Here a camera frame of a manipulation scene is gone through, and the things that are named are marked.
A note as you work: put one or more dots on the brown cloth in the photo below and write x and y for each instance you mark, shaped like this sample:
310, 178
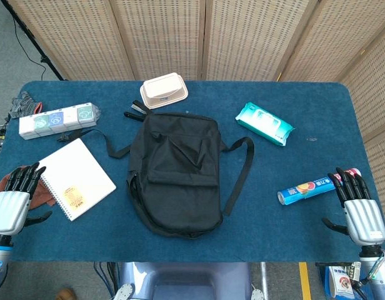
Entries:
42, 197

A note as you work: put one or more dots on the grey patterned cloth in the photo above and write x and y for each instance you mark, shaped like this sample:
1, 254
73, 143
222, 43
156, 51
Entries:
22, 106

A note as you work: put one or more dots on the black tripod leg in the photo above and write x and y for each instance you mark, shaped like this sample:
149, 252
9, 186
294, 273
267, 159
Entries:
33, 43

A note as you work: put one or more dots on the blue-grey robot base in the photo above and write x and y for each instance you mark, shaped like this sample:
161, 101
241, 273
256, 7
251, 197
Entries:
180, 278

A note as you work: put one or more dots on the teal wet wipes pack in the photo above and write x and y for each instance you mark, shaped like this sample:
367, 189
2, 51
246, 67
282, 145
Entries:
264, 123

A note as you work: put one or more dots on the blue plastic wrap box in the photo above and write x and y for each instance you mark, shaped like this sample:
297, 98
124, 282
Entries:
305, 189

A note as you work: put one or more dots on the white tissue multipack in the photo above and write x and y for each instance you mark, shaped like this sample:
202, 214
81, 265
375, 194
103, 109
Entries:
55, 120

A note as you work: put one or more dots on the white spiral notebook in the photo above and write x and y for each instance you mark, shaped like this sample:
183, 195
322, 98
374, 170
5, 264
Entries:
77, 175

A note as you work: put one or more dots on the woven bamboo folding screen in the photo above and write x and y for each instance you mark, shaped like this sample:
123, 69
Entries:
167, 37

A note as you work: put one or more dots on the beige plastic lunch box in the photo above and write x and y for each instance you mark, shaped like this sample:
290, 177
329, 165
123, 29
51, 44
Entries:
162, 89

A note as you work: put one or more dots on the black backpack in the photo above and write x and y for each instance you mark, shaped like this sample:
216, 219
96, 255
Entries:
180, 175

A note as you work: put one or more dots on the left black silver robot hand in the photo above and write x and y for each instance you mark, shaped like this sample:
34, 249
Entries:
11, 209

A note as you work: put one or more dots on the small metal paper clip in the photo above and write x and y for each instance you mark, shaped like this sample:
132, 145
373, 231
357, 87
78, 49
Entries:
311, 138

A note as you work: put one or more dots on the blue box with label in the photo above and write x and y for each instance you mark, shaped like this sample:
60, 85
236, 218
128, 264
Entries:
339, 282

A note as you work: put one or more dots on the black stapler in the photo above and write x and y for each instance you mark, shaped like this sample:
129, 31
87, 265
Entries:
138, 107

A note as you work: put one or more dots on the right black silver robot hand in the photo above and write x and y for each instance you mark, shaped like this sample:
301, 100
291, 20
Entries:
364, 218

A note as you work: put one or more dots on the brown shoe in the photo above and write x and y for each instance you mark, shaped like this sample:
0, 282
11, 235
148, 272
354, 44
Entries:
66, 294

